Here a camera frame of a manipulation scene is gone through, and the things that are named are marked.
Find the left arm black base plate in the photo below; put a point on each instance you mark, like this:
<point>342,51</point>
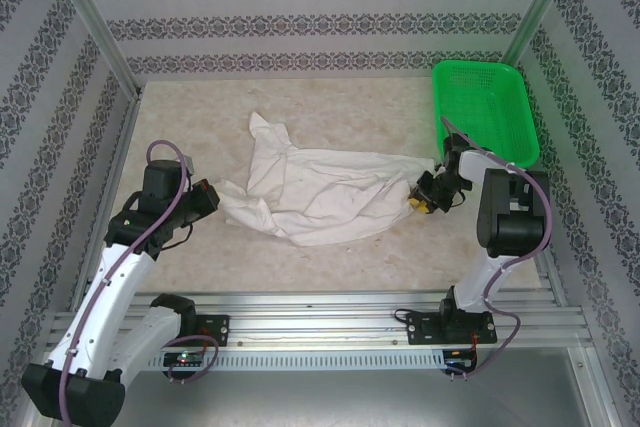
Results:
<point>215,329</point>

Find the aluminium frame post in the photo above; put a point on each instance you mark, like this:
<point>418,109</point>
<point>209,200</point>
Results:
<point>97,29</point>
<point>540,7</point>

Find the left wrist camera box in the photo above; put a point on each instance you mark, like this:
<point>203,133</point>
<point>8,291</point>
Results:
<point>189,163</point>

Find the green plastic basket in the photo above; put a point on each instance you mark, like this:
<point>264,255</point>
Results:
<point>480,97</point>

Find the grey sheet metal tray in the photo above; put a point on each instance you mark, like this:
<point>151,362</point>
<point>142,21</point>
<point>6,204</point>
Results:
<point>320,397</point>

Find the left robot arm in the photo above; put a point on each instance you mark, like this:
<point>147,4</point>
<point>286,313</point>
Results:
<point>115,287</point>

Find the white t-shirt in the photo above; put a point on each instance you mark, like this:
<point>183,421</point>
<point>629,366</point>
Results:
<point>325,187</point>

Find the aluminium mounting rail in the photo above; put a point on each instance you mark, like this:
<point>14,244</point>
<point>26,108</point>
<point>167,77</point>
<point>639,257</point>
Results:
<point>320,319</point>

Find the left controller board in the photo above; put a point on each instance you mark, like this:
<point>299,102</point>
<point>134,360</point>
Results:
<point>185,358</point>

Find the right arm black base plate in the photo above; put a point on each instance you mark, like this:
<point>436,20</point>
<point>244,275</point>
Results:
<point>425,329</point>

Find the controller board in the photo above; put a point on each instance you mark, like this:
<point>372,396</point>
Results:
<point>185,358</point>
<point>457,357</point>

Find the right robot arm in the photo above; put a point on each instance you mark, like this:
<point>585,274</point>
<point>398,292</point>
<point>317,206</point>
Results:
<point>510,217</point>

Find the right controller board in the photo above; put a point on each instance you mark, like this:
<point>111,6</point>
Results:
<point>457,357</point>

